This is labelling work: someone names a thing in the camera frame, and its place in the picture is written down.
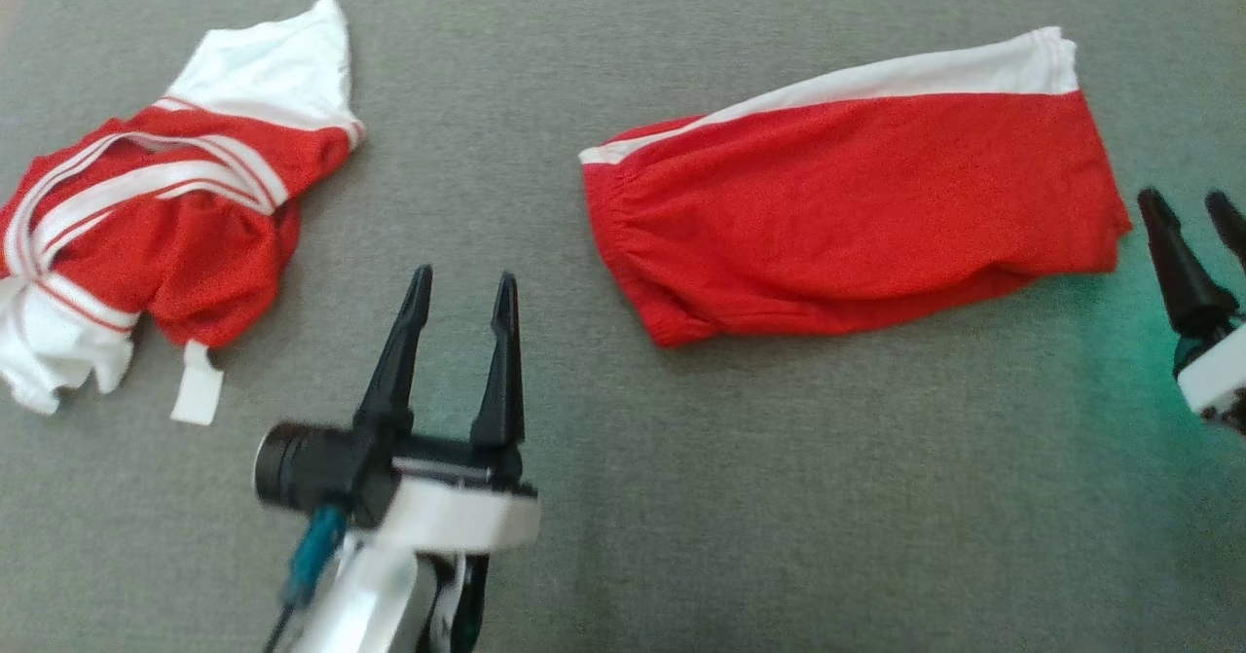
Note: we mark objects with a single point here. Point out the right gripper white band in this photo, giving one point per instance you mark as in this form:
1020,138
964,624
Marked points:
1217,371

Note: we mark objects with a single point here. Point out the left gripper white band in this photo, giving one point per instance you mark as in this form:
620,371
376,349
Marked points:
458,517

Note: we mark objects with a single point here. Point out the red and white jersey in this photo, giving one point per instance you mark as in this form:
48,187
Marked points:
195,264

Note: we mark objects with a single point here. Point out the red shorts with white stripe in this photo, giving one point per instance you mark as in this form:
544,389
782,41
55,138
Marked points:
857,205

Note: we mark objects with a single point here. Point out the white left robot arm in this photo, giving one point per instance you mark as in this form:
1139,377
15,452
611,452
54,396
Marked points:
370,604

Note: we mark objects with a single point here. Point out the large grey sofa seat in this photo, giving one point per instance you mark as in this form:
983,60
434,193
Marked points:
681,497

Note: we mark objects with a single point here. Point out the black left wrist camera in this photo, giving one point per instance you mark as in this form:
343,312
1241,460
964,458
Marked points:
302,463

